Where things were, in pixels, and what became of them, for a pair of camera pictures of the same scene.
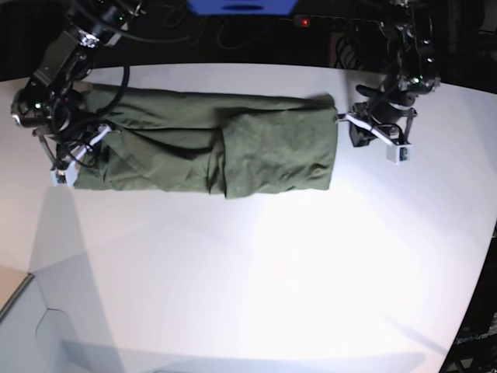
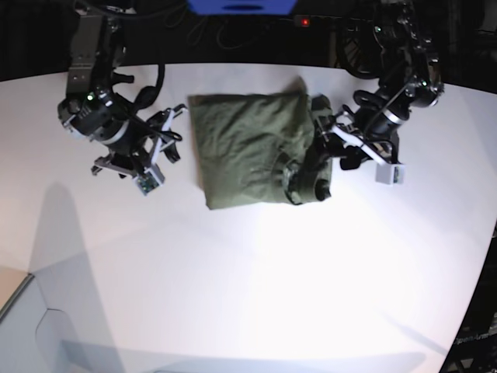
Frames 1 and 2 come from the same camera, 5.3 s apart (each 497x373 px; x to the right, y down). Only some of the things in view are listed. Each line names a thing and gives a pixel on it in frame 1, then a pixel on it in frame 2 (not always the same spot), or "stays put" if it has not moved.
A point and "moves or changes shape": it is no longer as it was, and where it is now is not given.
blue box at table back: [244, 7] stays put
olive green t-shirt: [210, 141] moves or changes shape
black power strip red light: [328, 21] stays put
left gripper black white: [66, 158] to [138, 162]
